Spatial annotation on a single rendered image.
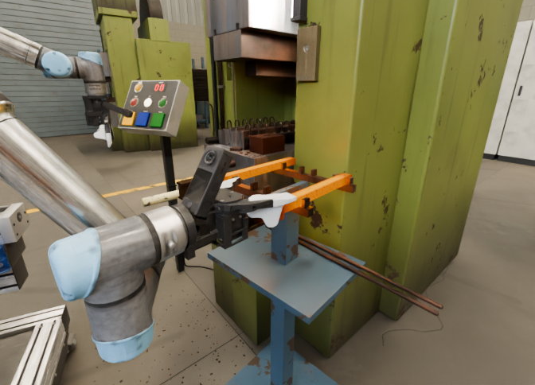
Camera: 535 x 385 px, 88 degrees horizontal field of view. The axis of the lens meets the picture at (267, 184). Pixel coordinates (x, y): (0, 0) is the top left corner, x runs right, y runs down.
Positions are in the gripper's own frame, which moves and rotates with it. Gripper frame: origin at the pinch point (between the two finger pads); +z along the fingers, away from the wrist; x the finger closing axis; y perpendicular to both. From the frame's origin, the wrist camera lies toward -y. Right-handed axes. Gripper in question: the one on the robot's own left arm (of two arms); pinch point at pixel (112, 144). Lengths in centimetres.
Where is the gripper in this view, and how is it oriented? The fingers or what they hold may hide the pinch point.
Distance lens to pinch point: 135.8
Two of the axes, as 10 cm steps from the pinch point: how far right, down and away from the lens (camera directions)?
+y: -9.1, 1.3, -3.9
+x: 4.1, 3.0, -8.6
